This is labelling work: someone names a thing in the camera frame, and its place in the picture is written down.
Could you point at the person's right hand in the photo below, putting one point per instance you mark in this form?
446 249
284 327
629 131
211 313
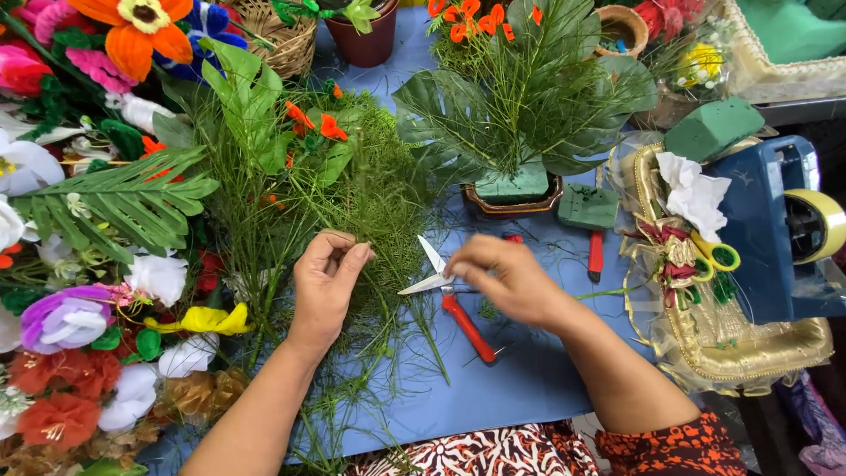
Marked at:
512 281

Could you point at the person's left hand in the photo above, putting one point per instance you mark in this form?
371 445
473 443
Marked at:
320 297

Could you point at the person's right fingers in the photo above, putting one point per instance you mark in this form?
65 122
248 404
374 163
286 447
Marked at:
466 264

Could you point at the green fern sprig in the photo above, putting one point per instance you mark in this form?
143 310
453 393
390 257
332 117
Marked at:
360 211

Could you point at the brown ceramic pot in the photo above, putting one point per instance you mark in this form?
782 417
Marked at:
512 210

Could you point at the green foam block in pot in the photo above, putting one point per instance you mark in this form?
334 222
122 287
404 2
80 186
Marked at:
512 185

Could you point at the blue table cover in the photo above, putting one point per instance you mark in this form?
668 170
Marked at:
529 383

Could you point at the small green foam piece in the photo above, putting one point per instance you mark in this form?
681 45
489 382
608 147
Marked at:
588 206

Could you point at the green leaf arrangement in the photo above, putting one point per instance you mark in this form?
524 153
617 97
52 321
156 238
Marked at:
522 106

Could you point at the zebra patterned skirt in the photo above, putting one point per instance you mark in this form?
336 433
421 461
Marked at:
489 453

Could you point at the red and gold ribbon bow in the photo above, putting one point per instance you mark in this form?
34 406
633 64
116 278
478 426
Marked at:
667 254

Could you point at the heap of green foliage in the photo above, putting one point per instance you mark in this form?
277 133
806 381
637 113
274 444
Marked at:
264 218

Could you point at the white fabric flower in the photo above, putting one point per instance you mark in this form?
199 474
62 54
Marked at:
691 195

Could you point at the maroon plastic pot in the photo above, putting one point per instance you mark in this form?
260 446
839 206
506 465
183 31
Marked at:
363 45

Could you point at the small green artificial plant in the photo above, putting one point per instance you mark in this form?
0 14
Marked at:
360 13

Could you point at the orange and dark patterned sleeve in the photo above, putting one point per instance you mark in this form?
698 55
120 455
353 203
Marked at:
674 449

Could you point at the gold decorative tray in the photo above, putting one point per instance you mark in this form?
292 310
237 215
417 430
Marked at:
733 344

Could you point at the woven wicker basket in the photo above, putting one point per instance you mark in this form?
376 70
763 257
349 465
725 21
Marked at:
291 46

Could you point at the green floral foam brick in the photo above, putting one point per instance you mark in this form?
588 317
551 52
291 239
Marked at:
714 129

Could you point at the round clay pot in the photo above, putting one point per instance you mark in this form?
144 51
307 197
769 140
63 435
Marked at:
631 33

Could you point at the blue tape dispenser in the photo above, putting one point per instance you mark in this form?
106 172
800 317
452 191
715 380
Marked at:
753 231

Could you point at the wrapped yellow flower bouquet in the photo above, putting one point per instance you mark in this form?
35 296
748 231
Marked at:
694 66

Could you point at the yellow tape roll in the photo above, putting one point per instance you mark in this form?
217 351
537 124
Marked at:
829 218

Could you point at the cream lace-trimmed tray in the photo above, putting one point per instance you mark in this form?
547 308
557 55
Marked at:
786 73

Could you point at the purple fabric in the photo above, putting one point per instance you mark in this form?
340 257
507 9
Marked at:
816 423

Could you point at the heap of artificial flowers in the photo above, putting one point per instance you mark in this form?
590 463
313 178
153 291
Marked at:
66 317

